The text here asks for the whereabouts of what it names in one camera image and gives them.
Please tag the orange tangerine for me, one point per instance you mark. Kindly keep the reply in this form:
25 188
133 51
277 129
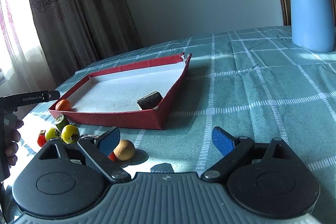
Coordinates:
63 105

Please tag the brown round longan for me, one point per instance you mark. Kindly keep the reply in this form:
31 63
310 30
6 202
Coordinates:
125 150

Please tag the brown patterned curtain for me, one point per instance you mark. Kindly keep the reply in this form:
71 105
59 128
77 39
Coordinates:
76 33

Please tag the sheer pink curtain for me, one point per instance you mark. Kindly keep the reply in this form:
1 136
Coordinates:
23 64

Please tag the green-yellow tomato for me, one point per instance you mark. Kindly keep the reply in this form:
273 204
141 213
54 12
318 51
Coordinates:
52 133

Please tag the red shallow cardboard tray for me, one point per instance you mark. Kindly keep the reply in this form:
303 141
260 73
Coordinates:
109 97

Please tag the blue electric kettle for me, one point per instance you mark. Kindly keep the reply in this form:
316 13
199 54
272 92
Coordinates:
312 24

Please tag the red cherry tomato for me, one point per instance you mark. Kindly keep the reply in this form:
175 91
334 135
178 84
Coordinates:
41 141
112 157

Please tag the yellow tomato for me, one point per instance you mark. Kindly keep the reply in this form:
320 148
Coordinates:
70 134

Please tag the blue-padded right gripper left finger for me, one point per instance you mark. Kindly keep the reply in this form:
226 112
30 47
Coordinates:
96 150

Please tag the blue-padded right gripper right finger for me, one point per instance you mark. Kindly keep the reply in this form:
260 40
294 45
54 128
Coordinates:
236 153

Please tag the green cucumber piece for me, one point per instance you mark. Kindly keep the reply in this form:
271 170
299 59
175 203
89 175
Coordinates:
61 121

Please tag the person's left hand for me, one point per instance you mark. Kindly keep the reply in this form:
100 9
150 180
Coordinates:
12 147

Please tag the dark cylinder fruit piece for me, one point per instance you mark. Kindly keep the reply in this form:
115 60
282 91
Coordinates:
149 101

